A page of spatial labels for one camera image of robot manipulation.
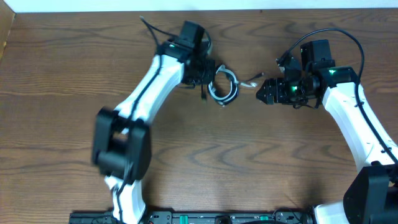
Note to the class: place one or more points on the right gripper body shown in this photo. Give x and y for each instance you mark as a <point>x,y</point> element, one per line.
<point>276,91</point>

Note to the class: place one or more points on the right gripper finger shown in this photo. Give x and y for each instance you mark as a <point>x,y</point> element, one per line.
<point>267,99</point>
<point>265,88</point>

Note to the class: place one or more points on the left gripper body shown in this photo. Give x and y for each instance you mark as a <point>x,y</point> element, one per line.
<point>202,73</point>

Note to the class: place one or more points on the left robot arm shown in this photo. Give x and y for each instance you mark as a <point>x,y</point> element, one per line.
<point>122,138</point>

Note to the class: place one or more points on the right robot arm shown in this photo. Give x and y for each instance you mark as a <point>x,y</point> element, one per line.
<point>372,197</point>

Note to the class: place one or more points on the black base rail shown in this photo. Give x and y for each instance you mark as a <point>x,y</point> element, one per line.
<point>167,217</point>

